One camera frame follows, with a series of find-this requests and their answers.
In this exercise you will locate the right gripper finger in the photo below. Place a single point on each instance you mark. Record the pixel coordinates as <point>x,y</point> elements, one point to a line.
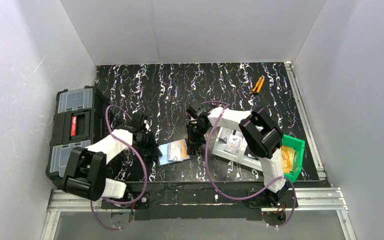
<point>199,137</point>
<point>191,146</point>

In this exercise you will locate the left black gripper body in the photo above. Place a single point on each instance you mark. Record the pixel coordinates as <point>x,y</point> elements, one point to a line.
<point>151,144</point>

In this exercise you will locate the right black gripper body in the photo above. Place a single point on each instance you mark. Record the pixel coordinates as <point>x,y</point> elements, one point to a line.
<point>194,134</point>

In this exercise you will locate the white printed credit card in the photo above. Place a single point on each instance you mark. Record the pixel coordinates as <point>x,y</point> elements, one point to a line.
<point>177,151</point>

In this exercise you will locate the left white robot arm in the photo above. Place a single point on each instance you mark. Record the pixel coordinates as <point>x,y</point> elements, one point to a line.
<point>86,171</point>

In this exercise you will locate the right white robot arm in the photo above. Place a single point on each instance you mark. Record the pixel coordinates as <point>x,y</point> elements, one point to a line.
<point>261,133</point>

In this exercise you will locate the white cards in left bin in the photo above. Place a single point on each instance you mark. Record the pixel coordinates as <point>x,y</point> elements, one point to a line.
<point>226,133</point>

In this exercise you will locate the gold cards in green bin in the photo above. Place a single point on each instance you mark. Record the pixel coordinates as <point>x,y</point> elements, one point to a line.
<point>287,156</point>

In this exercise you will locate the grey bin left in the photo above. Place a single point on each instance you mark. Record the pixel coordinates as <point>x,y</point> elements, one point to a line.
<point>218,149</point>

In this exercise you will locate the grey bin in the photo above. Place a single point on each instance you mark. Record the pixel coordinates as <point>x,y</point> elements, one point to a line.
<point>248,159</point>
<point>218,149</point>

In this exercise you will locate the grey bin middle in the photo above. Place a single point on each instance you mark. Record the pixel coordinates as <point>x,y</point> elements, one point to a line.
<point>248,159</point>

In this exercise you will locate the black tool box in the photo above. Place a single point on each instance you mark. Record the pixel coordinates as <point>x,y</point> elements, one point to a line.
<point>79,121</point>

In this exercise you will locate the orange black utility knife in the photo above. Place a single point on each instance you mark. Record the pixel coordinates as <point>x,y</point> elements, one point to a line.
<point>258,86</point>

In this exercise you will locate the green bin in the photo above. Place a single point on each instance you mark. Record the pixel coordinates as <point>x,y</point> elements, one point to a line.
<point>299,146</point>

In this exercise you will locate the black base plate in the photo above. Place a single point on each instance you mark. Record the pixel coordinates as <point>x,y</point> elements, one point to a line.
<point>199,200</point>

